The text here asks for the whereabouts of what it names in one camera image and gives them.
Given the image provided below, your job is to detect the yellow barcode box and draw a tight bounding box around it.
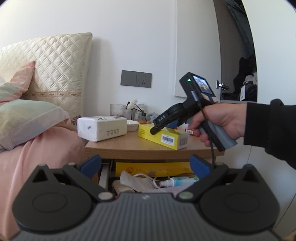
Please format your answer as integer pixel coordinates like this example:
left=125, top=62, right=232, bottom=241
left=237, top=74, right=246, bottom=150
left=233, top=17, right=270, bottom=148
left=138, top=124, right=190, bottom=150

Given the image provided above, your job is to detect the black sleeve right forearm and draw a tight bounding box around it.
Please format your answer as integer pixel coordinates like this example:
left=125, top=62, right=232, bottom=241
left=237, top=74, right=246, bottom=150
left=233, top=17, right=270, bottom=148
left=244, top=99, right=296, bottom=169

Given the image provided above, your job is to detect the wooden nightstand drawer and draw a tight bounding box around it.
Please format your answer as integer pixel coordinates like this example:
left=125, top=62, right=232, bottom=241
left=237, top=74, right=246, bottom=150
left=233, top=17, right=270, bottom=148
left=98, top=164, right=195, bottom=195

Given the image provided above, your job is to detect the person's right hand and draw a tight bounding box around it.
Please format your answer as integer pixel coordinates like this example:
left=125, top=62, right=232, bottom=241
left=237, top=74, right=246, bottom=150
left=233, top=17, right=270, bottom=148
left=188, top=103, right=247, bottom=147

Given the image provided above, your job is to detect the cream shallow dish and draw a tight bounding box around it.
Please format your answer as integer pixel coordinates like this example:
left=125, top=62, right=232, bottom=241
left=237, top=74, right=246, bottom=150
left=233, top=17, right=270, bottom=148
left=126, top=120, right=139, bottom=132

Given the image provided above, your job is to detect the wooden nightstand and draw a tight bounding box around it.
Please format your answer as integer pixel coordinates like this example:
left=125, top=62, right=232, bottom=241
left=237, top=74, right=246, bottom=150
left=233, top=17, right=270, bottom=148
left=85, top=132, right=212, bottom=178

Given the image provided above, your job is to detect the pink bed sheet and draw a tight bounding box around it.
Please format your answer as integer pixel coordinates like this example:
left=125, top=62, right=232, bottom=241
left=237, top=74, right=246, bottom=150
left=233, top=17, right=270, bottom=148
left=1, top=126, right=85, bottom=238

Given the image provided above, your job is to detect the white spray bottle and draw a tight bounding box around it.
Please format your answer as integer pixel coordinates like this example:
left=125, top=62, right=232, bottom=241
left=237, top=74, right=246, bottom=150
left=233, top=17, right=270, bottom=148
left=159, top=176, right=200, bottom=188

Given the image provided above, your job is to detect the red cigarette pack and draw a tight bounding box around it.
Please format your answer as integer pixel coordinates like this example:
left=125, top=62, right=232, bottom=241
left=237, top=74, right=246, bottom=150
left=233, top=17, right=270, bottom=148
left=185, top=128, right=194, bottom=136

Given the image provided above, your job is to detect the small flower diffuser bottle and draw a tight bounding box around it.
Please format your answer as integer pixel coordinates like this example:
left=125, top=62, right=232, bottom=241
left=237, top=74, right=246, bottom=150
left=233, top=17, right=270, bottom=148
left=125, top=100, right=147, bottom=121

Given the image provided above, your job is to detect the large yellow flat box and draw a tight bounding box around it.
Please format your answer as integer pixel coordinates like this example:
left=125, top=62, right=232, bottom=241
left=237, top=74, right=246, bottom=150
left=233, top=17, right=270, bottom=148
left=115, top=162, right=193, bottom=177

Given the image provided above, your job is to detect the white wardrobe door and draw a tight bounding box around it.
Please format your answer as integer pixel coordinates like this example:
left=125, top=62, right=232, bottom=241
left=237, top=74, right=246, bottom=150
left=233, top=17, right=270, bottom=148
left=174, top=0, right=221, bottom=98

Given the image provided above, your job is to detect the white tissue pack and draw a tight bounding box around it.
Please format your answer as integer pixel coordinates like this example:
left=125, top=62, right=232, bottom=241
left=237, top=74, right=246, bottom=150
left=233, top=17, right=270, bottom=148
left=77, top=116, right=127, bottom=142

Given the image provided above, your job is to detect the clear glass cup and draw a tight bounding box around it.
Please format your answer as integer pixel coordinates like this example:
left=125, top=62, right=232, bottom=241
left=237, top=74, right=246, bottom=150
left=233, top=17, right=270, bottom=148
left=109, top=104, right=126, bottom=117

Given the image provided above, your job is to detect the white cloth pouch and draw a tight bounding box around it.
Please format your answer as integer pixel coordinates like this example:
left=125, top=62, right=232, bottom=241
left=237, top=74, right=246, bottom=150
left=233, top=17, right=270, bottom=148
left=120, top=171, right=160, bottom=193

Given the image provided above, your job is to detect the pastel green pillow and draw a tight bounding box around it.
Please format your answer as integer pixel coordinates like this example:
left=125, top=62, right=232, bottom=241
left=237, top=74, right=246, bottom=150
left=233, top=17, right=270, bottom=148
left=1, top=99, right=70, bottom=152

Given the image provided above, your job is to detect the pink striped pillow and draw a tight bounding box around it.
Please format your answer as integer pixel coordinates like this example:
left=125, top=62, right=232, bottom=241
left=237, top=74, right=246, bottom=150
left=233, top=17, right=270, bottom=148
left=1, top=61, right=35, bottom=105

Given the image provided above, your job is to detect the cream quilted headboard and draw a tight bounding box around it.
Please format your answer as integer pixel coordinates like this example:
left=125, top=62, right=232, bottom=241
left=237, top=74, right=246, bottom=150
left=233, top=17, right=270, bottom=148
left=1, top=33, right=93, bottom=128

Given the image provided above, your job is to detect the grey wall socket panel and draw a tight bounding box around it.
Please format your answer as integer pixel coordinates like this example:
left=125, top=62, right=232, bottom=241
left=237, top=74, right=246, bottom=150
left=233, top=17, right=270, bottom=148
left=120, top=70, right=152, bottom=88

